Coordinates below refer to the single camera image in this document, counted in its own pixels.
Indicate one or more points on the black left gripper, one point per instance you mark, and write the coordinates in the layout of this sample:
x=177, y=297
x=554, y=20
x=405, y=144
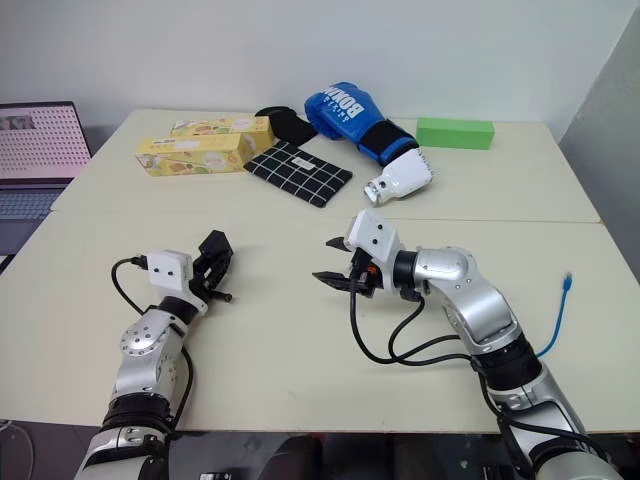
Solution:
x=204, y=276

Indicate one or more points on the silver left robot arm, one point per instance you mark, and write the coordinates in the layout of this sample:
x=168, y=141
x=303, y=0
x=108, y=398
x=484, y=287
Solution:
x=145, y=345

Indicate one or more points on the green rectangular block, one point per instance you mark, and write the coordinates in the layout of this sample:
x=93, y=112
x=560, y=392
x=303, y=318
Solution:
x=454, y=133

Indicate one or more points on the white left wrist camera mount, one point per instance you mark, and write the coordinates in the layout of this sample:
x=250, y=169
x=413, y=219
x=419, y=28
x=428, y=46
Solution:
x=167, y=267

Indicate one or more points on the white plastic handheld device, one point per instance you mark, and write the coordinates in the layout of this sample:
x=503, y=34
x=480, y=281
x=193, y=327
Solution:
x=402, y=176

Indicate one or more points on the long yellow printed carton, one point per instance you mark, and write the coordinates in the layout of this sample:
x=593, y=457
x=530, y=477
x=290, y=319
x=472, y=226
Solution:
x=222, y=127
x=195, y=156

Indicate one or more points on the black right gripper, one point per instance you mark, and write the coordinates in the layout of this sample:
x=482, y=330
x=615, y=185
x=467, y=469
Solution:
x=367, y=280

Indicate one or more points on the open laptop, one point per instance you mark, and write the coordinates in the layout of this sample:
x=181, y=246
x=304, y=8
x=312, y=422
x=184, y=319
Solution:
x=35, y=145

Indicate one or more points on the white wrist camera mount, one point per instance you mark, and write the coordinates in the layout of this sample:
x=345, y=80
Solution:
x=372, y=235
x=167, y=267

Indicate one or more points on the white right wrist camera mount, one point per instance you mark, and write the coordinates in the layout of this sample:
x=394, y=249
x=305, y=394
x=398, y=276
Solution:
x=372, y=235

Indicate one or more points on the black white-checked cloth pouch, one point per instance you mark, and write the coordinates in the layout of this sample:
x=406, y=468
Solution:
x=297, y=172

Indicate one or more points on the blue boxing glove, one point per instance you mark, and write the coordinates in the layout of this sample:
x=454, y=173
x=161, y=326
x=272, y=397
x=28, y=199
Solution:
x=350, y=117

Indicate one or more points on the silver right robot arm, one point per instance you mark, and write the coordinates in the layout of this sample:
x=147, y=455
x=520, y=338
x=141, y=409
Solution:
x=480, y=305

